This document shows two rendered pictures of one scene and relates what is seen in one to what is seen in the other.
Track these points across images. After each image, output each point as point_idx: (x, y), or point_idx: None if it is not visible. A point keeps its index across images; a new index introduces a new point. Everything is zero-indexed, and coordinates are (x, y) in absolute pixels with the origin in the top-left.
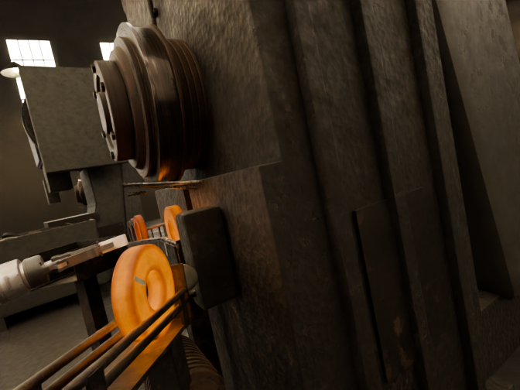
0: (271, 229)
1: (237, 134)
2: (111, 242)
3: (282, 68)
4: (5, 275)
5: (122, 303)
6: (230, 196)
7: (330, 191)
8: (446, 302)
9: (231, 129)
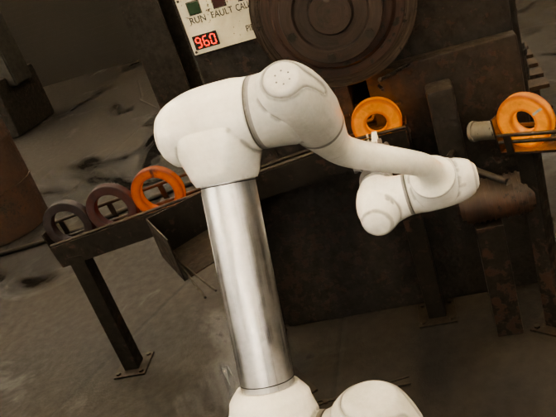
0: (522, 74)
1: (453, 16)
2: (381, 138)
3: None
4: (390, 173)
5: (552, 115)
6: (467, 64)
7: (521, 45)
8: None
9: (444, 12)
